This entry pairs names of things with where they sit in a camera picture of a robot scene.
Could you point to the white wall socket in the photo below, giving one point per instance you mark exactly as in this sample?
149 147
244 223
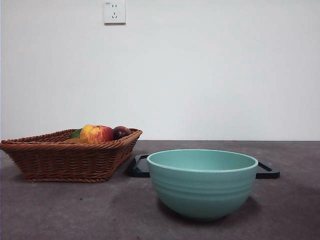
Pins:
115 12

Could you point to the black rectangular tray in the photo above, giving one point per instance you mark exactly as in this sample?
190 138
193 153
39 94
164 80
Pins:
140 167

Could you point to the green fruit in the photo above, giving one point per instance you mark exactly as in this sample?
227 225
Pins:
75 134

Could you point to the teal ribbed bowl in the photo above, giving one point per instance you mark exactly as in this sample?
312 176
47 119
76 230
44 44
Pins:
202 192

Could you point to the red yellow apple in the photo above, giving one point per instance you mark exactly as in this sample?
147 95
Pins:
96 133

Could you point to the dark red plum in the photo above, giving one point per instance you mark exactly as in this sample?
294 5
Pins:
121 132

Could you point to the brown kiwifruit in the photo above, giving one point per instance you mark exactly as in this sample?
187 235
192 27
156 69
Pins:
75 140

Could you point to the brown wicker basket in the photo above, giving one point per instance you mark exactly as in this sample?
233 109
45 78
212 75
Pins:
62 160

